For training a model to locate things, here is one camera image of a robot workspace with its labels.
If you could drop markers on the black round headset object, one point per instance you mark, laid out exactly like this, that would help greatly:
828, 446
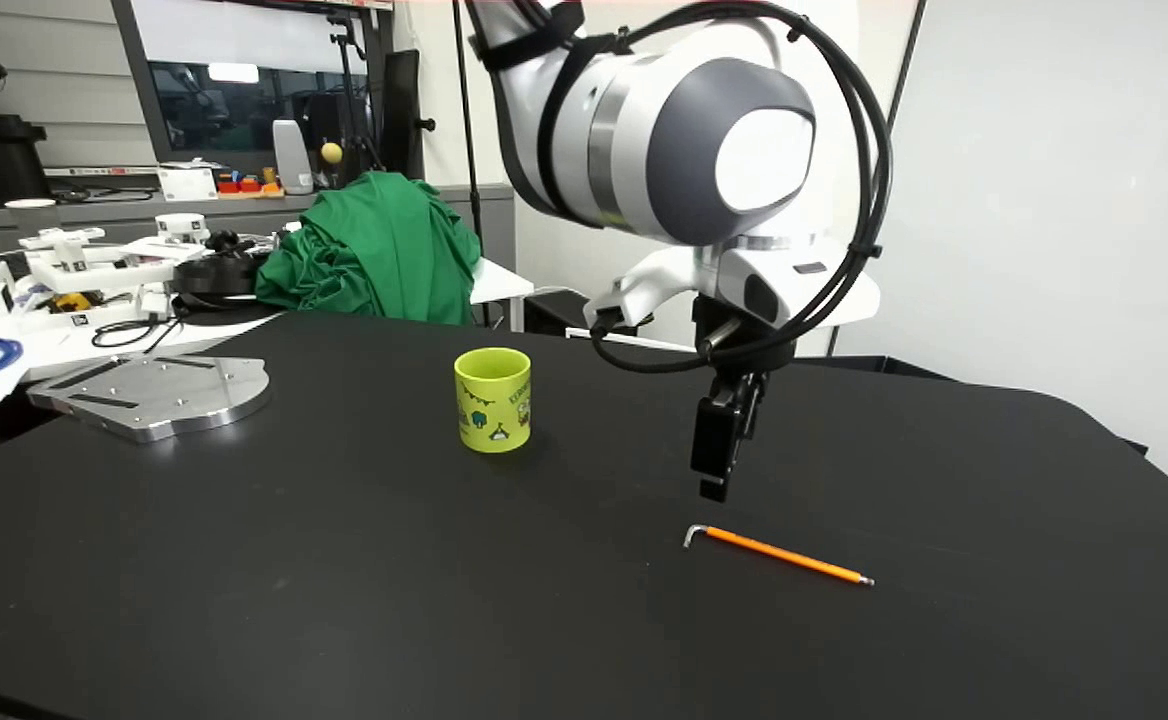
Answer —
217, 291

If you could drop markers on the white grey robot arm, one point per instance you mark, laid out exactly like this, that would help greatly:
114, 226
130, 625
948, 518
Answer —
693, 134

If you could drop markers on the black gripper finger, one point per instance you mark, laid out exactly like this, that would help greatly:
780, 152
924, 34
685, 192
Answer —
714, 451
740, 404

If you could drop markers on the yellow green mug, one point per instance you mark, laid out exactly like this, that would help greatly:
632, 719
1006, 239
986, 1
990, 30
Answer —
493, 399

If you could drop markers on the silver metal mounting plate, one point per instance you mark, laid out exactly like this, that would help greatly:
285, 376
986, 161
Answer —
159, 399

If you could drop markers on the green cloth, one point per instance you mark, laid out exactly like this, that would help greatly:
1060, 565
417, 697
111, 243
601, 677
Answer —
380, 247

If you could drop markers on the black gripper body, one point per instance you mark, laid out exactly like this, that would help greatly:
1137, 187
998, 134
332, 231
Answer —
739, 345

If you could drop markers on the orange hex key wrench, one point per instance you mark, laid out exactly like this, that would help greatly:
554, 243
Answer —
774, 553

